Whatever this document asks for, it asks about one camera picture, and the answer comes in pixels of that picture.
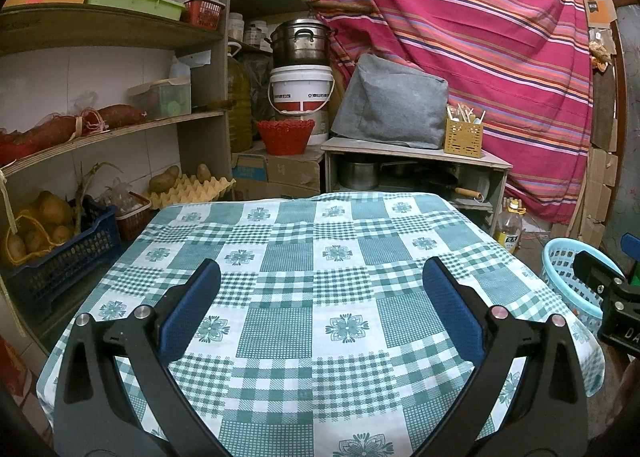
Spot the large loose potato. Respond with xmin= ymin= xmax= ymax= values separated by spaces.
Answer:
xmin=149 ymin=165 xmax=180 ymax=193

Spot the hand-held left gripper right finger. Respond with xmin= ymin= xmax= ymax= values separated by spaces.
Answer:
xmin=422 ymin=257 xmax=590 ymax=457

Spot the small red shelf basket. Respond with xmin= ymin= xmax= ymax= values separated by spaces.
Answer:
xmin=184 ymin=0 xmax=226 ymax=30

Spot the green white checked tablecloth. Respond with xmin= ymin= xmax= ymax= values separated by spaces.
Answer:
xmin=36 ymin=191 xmax=607 ymax=457

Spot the brown dried bunch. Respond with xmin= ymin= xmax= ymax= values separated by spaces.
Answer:
xmin=589 ymin=39 xmax=614 ymax=70

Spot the dried plant stalk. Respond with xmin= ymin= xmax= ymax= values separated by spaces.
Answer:
xmin=75 ymin=162 xmax=124 ymax=234

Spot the bundle of wooden utensils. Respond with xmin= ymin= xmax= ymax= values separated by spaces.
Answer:
xmin=447 ymin=104 xmax=487 ymax=126

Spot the green plastic tray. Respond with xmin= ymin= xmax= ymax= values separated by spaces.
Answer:
xmin=85 ymin=0 xmax=187 ymax=22

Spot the light blue plastic basket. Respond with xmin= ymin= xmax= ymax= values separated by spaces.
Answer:
xmin=542 ymin=238 xmax=608 ymax=324

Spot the yellow utensil holder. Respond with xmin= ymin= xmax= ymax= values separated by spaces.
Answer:
xmin=444 ymin=118 xmax=483 ymax=158

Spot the steel pot with lid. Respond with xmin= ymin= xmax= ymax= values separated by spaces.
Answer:
xmin=265 ymin=19 xmax=339 ymax=68

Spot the yellow net potato bag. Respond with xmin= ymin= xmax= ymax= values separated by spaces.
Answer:
xmin=5 ymin=190 xmax=77 ymax=266

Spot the yellow egg carton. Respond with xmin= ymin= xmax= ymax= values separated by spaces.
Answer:
xmin=145 ymin=173 xmax=236 ymax=210

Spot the red plastic bowl basket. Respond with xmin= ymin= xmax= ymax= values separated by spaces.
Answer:
xmin=256 ymin=119 xmax=316 ymax=156

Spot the clear plastic lidded container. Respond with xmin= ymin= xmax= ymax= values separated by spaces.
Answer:
xmin=127 ymin=77 xmax=192 ymax=120

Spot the brown blue cardboard box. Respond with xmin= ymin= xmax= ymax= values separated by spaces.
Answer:
xmin=231 ymin=149 xmax=323 ymax=200

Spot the frying pan wooden handle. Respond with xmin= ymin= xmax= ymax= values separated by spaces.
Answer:
xmin=425 ymin=172 xmax=487 ymax=204

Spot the red basket with bottles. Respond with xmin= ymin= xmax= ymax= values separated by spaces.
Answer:
xmin=116 ymin=192 xmax=152 ymax=242

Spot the small yellow cap oil bottle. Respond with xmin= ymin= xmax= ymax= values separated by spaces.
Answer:
xmin=495 ymin=199 xmax=527 ymax=254

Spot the red striped hanging cloth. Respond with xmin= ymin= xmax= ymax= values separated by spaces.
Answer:
xmin=305 ymin=0 xmax=596 ymax=225

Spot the large yellow oil jug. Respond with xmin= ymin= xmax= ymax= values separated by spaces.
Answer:
xmin=227 ymin=44 xmax=254 ymax=154

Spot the white bucket red label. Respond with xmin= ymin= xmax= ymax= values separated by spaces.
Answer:
xmin=267 ymin=65 xmax=335 ymax=116

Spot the low wooden cabinet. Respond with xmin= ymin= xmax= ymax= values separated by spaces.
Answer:
xmin=321 ymin=137 xmax=513 ymax=238

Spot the single sweet potato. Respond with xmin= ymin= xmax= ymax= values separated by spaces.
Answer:
xmin=95 ymin=104 xmax=149 ymax=130

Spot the steel saucepan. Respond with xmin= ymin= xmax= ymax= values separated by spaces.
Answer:
xmin=337 ymin=159 xmax=380 ymax=190

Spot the wooden shelf unit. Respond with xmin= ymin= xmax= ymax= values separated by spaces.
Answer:
xmin=0 ymin=0 xmax=313 ymax=338

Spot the plain white bucket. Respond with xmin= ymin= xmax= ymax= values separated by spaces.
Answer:
xmin=305 ymin=109 xmax=329 ymax=146

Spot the grey fabric cushion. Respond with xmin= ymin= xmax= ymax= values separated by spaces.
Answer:
xmin=331 ymin=53 xmax=449 ymax=150

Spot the red net sweet potato bag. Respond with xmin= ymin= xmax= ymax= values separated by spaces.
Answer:
xmin=0 ymin=117 xmax=82 ymax=166

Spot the stack of cardboard pieces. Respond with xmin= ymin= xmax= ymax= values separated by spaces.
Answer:
xmin=570 ymin=147 xmax=621 ymax=249

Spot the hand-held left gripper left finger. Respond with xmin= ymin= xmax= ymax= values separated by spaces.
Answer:
xmin=54 ymin=258 xmax=223 ymax=457

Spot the dark blue plastic crate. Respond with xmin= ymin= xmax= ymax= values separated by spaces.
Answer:
xmin=7 ymin=194 xmax=122 ymax=309

